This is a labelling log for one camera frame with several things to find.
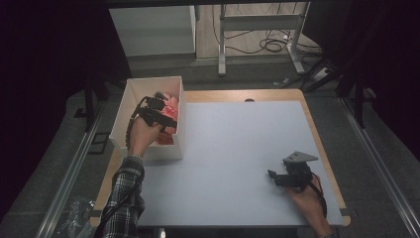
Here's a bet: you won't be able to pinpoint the right hand-held gripper black cable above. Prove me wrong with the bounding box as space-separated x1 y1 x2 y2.
310 172 329 221

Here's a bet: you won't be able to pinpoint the dark metal stand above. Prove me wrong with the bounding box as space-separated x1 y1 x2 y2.
336 73 378 129
73 73 111 133

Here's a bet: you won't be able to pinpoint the white cabinet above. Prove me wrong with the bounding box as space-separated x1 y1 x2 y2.
108 5 197 58

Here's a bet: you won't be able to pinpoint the clear plastic bag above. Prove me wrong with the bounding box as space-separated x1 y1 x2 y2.
52 195 97 238

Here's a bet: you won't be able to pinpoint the white box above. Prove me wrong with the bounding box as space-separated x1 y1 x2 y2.
108 75 186 163

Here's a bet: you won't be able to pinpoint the black floor cables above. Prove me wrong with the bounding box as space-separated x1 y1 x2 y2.
211 3 324 57

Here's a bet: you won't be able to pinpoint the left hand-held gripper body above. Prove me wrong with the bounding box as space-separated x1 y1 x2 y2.
137 91 166 127

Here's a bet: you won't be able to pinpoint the pink glove with red print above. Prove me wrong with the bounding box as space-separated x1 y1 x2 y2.
160 92 182 124

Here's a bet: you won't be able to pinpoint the aluminium floor rail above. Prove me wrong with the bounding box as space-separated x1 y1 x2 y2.
35 108 104 238
339 97 420 238

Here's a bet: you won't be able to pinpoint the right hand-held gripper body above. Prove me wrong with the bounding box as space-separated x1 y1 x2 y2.
280 151 320 193

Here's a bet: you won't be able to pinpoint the grey metal desk frame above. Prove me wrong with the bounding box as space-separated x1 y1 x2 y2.
217 1 312 77

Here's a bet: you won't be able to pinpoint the white power strip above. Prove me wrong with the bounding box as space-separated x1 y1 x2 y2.
311 66 332 82

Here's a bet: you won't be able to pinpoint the light blue table mat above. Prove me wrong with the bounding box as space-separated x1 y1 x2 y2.
137 100 345 228

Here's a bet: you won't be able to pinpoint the person's right hand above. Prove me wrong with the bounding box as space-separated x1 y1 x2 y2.
285 175 327 230

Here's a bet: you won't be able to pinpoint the person's left hand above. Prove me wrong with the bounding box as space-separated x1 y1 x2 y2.
127 115 162 159

